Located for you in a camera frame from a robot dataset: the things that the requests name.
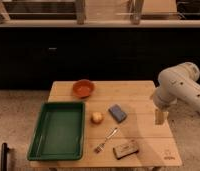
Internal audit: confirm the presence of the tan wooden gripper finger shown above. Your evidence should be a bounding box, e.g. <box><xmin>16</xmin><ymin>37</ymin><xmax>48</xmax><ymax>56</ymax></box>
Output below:
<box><xmin>155</xmin><ymin>109</ymin><xmax>169</xmax><ymax>125</ymax></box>

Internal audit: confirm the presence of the wooden chalkboard eraser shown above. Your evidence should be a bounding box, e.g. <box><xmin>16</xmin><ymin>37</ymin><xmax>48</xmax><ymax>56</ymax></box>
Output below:
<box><xmin>113</xmin><ymin>140</ymin><xmax>139</xmax><ymax>159</ymax></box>

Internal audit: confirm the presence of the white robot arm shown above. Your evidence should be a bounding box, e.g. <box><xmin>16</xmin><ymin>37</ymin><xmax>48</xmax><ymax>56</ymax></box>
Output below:
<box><xmin>152</xmin><ymin>62</ymin><xmax>200</xmax><ymax>125</ymax></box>

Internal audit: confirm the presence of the red bowl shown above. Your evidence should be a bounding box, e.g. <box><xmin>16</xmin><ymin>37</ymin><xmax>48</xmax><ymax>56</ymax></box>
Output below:
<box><xmin>72</xmin><ymin>79</ymin><xmax>95</xmax><ymax>98</ymax></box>

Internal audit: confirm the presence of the blue sponge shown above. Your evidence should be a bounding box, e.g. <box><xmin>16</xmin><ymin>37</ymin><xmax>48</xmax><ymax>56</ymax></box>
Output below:
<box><xmin>108</xmin><ymin>104</ymin><xmax>127</xmax><ymax>123</ymax></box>

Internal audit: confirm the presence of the wooden table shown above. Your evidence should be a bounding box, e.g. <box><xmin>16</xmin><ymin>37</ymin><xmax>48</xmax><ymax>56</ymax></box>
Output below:
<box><xmin>30</xmin><ymin>81</ymin><xmax>182</xmax><ymax>168</ymax></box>

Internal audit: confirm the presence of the silver fork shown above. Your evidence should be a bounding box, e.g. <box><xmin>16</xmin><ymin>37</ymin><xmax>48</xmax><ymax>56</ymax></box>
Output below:
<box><xmin>94</xmin><ymin>127</ymin><xmax>118</xmax><ymax>153</ymax></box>

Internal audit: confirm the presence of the green plastic tray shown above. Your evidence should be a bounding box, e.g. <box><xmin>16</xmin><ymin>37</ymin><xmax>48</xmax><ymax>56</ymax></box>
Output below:
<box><xmin>27</xmin><ymin>102</ymin><xmax>85</xmax><ymax>161</ymax></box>

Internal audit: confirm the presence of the black chair back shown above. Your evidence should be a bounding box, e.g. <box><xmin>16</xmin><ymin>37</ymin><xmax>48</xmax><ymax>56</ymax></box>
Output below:
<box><xmin>1</xmin><ymin>143</ymin><xmax>9</xmax><ymax>171</ymax></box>

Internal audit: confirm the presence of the wooden counter shelf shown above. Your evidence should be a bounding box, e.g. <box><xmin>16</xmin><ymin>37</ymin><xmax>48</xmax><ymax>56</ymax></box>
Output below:
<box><xmin>0</xmin><ymin>0</ymin><xmax>200</xmax><ymax>28</ymax></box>

